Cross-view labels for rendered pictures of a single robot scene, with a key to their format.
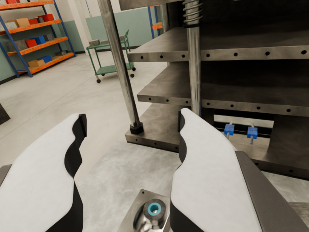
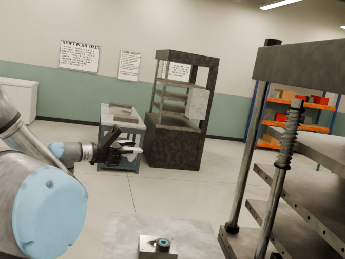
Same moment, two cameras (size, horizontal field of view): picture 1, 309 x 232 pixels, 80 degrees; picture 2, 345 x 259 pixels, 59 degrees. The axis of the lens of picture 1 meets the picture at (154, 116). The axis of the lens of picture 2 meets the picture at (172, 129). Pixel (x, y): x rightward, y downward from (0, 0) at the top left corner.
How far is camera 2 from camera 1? 122 cm
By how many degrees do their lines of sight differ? 51
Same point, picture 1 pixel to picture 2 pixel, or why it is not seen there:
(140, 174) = (189, 242)
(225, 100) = (282, 244)
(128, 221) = (151, 238)
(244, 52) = (299, 207)
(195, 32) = (277, 171)
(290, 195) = not seen: outside the picture
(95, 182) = (167, 223)
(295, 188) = not seen: outside the picture
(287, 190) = not seen: outside the picture
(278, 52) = (313, 221)
